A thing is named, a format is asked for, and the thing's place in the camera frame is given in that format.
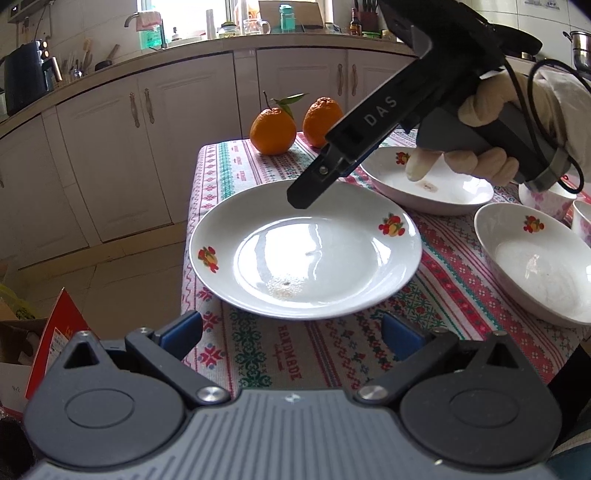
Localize large white fruit-pattern plate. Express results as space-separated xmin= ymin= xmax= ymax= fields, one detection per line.
xmin=189 ymin=181 xmax=423 ymax=321

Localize white floral bowl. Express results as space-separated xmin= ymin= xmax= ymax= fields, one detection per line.
xmin=518 ymin=183 xmax=577 ymax=221
xmin=571 ymin=200 xmax=591 ymax=246

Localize white kitchen cabinets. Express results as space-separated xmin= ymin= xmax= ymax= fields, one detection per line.
xmin=1 ymin=47 xmax=410 ymax=267

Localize kitchen faucet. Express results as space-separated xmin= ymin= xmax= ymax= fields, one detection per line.
xmin=124 ymin=10 xmax=167 ymax=50

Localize gloved right hand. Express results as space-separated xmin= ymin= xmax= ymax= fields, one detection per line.
xmin=406 ymin=68 xmax=590 ymax=186

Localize bumpy orange without leaf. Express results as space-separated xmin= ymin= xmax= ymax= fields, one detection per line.
xmin=303 ymin=97 xmax=344 ymax=148

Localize orange with green leaf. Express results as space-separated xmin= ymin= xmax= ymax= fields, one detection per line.
xmin=249 ymin=91 xmax=307 ymax=156

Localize patterned red green tablecloth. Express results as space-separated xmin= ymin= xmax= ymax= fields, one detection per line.
xmin=181 ymin=139 xmax=590 ymax=393

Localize open cardboard box red flap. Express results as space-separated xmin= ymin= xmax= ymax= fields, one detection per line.
xmin=1 ymin=290 xmax=88 ymax=417

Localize dark sauce bottle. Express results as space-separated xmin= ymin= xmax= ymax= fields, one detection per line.
xmin=349 ymin=8 xmax=363 ymax=36

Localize stainless steel pot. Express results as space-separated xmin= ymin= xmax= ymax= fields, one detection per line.
xmin=563 ymin=30 xmax=591 ymax=74

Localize teal plastic jar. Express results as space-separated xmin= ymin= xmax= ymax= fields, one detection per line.
xmin=279 ymin=4 xmax=297 ymax=33

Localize black air fryer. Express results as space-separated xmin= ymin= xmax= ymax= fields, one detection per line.
xmin=1 ymin=40 xmax=62 ymax=116

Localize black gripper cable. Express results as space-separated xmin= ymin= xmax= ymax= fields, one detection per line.
xmin=503 ymin=57 xmax=591 ymax=196

